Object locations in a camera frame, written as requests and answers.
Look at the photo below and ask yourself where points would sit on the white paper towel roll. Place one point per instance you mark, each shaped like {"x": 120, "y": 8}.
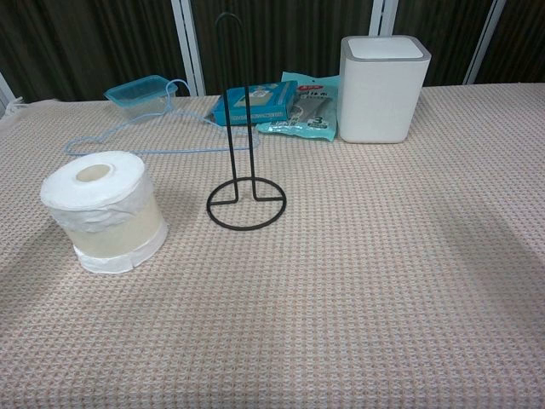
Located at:
{"x": 102, "y": 213}

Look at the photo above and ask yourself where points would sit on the beige waffle-weave tablecloth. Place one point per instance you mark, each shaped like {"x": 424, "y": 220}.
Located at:
{"x": 340, "y": 277}

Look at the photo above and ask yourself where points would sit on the blue cardboard box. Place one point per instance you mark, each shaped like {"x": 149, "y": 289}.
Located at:
{"x": 259, "y": 104}

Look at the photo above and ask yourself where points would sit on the teal plastic product bag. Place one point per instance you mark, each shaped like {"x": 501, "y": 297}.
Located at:
{"x": 313, "y": 108}

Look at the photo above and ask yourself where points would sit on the white square trash bin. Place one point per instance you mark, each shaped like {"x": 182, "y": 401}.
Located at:
{"x": 381, "y": 98}

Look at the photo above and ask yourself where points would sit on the clear blue plastic container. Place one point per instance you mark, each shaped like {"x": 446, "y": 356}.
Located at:
{"x": 136, "y": 100}

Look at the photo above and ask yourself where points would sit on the white frame post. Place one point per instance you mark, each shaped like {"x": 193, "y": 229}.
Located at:
{"x": 189, "y": 42}
{"x": 381, "y": 17}
{"x": 483, "y": 42}

